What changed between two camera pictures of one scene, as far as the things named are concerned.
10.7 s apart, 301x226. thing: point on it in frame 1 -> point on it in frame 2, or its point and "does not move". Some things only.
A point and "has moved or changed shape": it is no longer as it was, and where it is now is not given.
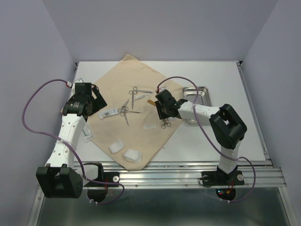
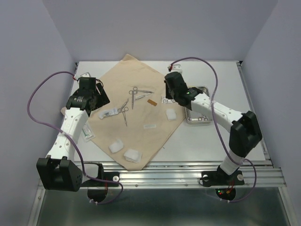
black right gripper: [161, 114] -> [168, 94]
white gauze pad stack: [133, 156] does not move
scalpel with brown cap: [151, 102] does not move
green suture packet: [87, 134] does not move
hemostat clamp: [126, 109] has moved or changed shape
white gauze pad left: [116, 146] does not move
